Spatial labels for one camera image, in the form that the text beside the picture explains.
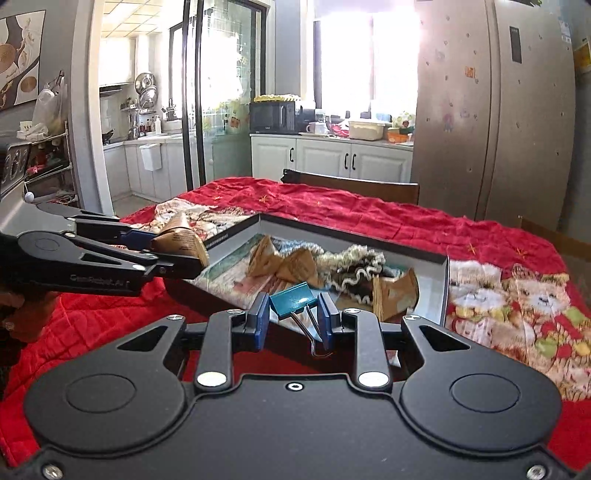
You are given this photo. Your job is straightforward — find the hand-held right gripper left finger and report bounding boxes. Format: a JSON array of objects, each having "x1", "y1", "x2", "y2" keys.
[{"x1": 115, "y1": 292, "x2": 271, "y2": 390}]

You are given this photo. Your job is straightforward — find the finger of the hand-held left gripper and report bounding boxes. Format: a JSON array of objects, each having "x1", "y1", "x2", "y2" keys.
[
  {"x1": 34, "y1": 203, "x2": 158, "y2": 246},
  {"x1": 79, "y1": 246, "x2": 212, "y2": 281}
]

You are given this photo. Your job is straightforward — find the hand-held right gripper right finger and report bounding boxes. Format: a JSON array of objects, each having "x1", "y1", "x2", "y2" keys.
[{"x1": 318, "y1": 292, "x2": 475, "y2": 390}]

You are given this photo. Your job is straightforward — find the brown triangular snack packet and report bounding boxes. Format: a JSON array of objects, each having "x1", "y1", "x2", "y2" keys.
[
  {"x1": 277, "y1": 249, "x2": 324, "y2": 288},
  {"x1": 373, "y1": 268, "x2": 420, "y2": 321},
  {"x1": 248, "y1": 235, "x2": 283, "y2": 278},
  {"x1": 150, "y1": 215, "x2": 211, "y2": 268}
]

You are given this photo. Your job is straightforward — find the blue binder clip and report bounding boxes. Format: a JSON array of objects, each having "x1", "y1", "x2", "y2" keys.
[{"x1": 269, "y1": 282, "x2": 334, "y2": 358}]

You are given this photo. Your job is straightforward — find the black crochet scrunchie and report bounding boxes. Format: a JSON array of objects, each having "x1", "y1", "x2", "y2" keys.
[{"x1": 336, "y1": 284, "x2": 376, "y2": 309}]

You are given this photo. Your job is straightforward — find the brown crochet scrunchie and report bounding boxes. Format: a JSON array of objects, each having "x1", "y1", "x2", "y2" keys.
[{"x1": 331, "y1": 264, "x2": 385, "y2": 291}]

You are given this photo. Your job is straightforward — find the cream crochet scrunchie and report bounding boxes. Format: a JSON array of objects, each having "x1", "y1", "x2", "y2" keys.
[{"x1": 329, "y1": 244, "x2": 387, "y2": 273}]

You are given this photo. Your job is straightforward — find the blue crochet scrunchie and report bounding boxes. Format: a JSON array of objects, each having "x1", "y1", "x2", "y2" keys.
[{"x1": 272, "y1": 237, "x2": 325, "y2": 256}]

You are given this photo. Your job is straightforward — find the black shallow cardboard box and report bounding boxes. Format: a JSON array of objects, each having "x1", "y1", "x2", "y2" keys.
[{"x1": 164, "y1": 212, "x2": 451, "y2": 335}]

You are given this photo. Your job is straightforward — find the person's left hand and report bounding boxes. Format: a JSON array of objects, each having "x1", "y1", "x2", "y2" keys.
[{"x1": 0, "y1": 291, "x2": 63, "y2": 344}]

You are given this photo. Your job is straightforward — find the colourful book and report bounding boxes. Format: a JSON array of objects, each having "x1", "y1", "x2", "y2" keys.
[{"x1": 198, "y1": 233, "x2": 278, "y2": 311}]

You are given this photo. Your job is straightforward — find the white hanging bin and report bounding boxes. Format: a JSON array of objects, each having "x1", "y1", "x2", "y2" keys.
[{"x1": 139, "y1": 143, "x2": 162, "y2": 171}]

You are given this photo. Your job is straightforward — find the metal storage rack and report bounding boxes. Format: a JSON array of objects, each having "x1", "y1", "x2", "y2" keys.
[{"x1": 0, "y1": 134, "x2": 77, "y2": 208}]

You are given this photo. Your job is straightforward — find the red printed blanket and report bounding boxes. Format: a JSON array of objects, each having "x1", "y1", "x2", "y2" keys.
[{"x1": 0, "y1": 176, "x2": 591, "y2": 472}]

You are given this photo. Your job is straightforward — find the white plastic bag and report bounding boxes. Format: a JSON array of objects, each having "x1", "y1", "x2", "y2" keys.
[{"x1": 34, "y1": 88, "x2": 63, "y2": 134}]

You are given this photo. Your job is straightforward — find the white kitchen cabinet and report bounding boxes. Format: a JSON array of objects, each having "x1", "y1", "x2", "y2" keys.
[{"x1": 249, "y1": 134, "x2": 414, "y2": 183}]

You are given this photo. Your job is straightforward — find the black microwave oven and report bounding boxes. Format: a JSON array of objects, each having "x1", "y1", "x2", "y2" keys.
[{"x1": 249, "y1": 100, "x2": 296, "y2": 134}]

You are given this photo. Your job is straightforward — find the beige plastic container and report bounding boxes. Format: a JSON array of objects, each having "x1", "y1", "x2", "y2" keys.
[{"x1": 347, "y1": 120, "x2": 386, "y2": 140}]

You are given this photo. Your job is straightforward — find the silver two-door fridge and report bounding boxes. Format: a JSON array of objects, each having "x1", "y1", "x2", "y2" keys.
[{"x1": 411, "y1": 0, "x2": 583, "y2": 232}]

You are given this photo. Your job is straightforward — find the black sliding door frame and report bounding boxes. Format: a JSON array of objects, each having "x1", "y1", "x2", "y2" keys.
[{"x1": 182, "y1": 0, "x2": 205, "y2": 190}]

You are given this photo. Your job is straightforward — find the framed wall picture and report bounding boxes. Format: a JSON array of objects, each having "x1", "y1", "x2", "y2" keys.
[{"x1": 0, "y1": 10, "x2": 47, "y2": 112}]

